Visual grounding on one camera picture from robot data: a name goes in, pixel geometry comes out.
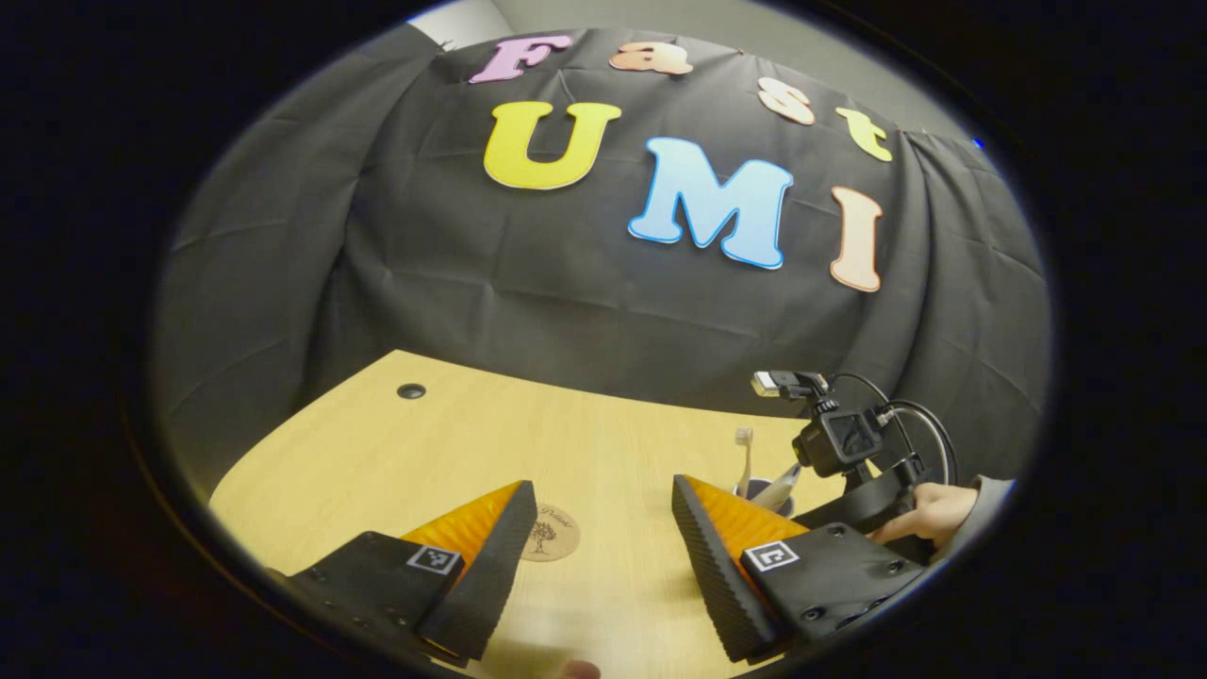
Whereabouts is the white cup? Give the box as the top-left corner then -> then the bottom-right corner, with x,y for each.
731,476 -> 798,520

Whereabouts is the light wooden desktop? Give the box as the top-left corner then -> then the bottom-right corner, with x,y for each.
209,349 -> 906,679

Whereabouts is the round cork coaster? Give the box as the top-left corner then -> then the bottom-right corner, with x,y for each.
519,505 -> 582,564

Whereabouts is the black backdrop cloth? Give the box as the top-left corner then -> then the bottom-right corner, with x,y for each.
151,24 -> 1052,501

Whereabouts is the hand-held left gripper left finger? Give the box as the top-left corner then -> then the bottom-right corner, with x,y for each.
281,479 -> 539,661

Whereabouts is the white toothpaste tube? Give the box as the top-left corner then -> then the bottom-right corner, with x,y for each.
750,462 -> 804,515

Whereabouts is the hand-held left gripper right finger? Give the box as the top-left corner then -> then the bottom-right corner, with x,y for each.
671,473 -> 929,664

